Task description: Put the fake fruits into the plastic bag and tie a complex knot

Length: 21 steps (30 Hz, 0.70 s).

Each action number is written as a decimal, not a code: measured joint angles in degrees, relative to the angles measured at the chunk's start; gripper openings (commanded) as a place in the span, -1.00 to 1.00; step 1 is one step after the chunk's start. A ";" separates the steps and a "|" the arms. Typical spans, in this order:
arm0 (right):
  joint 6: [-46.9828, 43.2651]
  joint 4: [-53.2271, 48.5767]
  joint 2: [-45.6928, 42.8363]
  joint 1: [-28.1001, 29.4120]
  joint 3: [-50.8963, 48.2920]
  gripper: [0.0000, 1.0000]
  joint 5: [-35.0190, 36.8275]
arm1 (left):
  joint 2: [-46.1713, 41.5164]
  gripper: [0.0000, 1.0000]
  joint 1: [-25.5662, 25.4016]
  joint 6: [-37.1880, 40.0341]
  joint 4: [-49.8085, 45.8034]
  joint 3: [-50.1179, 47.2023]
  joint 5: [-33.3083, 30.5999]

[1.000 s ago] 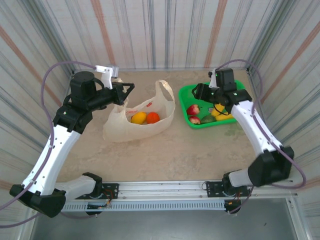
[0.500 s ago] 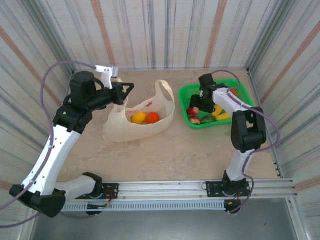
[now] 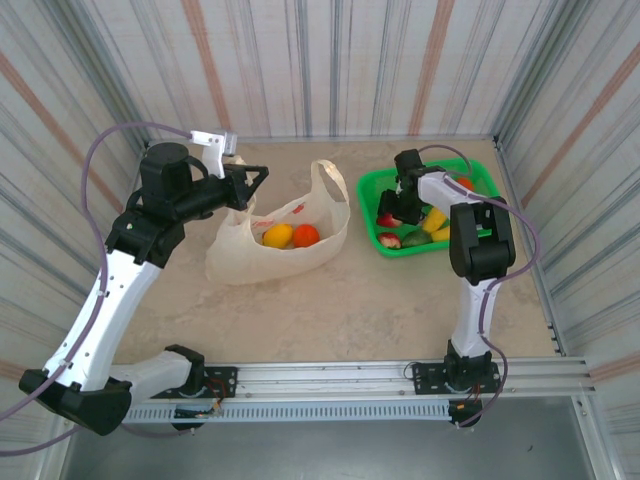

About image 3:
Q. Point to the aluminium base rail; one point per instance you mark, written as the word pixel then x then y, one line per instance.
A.
pixel 325 380

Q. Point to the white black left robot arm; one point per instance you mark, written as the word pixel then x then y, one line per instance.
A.
pixel 115 310

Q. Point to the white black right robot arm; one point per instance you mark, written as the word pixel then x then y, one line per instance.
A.
pixel 475 310

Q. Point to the red white fake fruit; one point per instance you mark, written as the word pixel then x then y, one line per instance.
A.
pixel 389 240

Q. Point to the red fake apple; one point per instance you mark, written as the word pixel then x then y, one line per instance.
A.
pixel 387 221

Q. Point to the fake orange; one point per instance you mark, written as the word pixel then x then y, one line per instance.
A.
pixel 306 235
pixel 465 183

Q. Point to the plastic bag with orange print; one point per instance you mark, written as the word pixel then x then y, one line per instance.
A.
pixel 240 260

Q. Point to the green plastic basket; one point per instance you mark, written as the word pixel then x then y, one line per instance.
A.
pixel 370 200

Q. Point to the yellow fake mango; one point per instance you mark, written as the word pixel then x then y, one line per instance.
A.
pixel 277 235

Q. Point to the green fake fruit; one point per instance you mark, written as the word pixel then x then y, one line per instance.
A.
pixel 416 238

